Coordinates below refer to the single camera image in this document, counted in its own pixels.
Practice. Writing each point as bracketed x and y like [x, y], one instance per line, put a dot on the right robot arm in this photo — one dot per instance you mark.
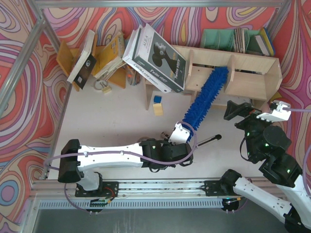
[268, 144]

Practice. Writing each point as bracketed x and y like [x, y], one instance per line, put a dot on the light wooden bookshelf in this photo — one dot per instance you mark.
[251, 76]

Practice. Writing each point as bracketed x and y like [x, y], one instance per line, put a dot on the blue covered notebook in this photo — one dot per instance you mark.
[264, 42]

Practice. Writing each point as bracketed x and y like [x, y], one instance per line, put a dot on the blue eraser block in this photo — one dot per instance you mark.
[157, 99]

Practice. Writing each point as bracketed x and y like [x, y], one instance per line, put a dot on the pink pig figure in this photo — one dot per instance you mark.
[266, 108]

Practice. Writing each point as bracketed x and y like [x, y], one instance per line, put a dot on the yellow worn book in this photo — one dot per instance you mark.
[109, 59]

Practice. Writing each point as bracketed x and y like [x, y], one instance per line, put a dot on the blue fluffy duster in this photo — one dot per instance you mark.
[209, 91]

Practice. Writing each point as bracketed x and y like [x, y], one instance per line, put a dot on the beige masking tape roll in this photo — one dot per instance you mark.
[144, 138]

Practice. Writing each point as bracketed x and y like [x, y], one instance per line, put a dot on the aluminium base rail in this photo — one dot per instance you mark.
[135, 188]

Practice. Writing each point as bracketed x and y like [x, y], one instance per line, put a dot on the beige black stapler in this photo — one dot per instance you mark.
[164, 136]

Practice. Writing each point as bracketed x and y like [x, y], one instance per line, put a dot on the pencil cup with pencils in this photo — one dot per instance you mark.
[132, 76]

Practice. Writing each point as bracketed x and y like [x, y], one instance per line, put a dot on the spiral notebook white cover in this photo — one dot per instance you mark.
[222, 99]

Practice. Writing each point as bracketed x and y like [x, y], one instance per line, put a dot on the black white paperback book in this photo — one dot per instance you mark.
[83, 61]

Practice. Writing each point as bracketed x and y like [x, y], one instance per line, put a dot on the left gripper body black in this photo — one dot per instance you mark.
[184, 149]

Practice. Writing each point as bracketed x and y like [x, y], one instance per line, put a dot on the orange wooden book stand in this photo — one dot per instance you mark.
[65, 59]

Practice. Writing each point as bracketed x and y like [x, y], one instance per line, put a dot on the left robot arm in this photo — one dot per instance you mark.
[80, 163]

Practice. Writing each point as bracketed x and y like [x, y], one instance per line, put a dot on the white Chokladfabriken book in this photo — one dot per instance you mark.
[128, 58]

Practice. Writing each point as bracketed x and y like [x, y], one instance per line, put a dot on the Twins story book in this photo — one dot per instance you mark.
[158, 58]

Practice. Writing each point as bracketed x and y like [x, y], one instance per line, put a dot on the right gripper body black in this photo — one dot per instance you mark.
[244, 121]

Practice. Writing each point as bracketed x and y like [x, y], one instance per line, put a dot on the green desk organizer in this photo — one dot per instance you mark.
[223, 39]

